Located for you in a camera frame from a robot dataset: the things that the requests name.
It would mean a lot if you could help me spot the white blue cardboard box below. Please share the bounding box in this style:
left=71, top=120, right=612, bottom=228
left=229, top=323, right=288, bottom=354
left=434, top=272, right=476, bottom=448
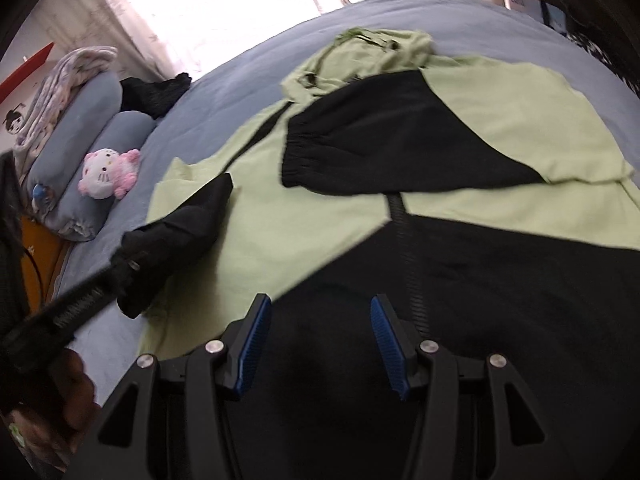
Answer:
left=506, top=0, right=567, bottom=36

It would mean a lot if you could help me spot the light green black hooded jacket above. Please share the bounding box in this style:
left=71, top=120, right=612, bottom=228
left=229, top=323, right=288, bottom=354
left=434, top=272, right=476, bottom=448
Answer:
left=115, top=27, right=640, bottom=480

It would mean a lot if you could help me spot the person's left hand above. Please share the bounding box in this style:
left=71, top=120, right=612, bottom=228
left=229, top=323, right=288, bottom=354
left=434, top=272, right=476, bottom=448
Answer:
left=9, top=348, right=101, bottom=472

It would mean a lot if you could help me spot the black knitted garment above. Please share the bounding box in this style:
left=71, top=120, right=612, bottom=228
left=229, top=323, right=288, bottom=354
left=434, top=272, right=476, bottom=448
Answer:
left=120, top=73, right=192, bottom=119

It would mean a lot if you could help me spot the upper blue pillow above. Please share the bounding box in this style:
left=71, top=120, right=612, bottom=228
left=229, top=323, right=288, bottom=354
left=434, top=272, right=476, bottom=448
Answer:
left=23, top=72, right=122, bottom=221

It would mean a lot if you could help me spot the blue pillow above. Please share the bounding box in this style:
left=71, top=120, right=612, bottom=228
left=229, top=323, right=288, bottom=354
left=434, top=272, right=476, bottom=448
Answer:
left=44, top=110, right=155, bottom=242
left=23, top=72, right=122, bottom=221

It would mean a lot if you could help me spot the white pink cat plush toy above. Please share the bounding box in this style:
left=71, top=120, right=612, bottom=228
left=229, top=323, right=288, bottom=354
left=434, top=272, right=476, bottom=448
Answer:
left=78, top=148, right=141, bottom=200

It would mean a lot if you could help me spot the folded patterned grey blanket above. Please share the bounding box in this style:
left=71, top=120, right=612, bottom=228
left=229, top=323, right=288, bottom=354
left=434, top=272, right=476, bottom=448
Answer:
left=12, top=46, right=118, bottom=183

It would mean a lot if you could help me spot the lower blue pillow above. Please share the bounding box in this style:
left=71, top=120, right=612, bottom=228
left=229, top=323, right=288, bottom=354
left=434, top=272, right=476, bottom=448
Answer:
left=44, top=110, right=155, bottom=242

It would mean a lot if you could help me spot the blue fleece bed blanket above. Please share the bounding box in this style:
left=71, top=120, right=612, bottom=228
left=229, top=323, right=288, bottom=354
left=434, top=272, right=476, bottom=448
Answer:
left=58, top=0, right=639, bottom=402

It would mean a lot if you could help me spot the black white patterned cloth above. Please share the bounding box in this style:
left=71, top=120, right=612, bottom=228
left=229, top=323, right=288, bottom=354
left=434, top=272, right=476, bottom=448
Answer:
left=565, top=32, right=639, bottom=96

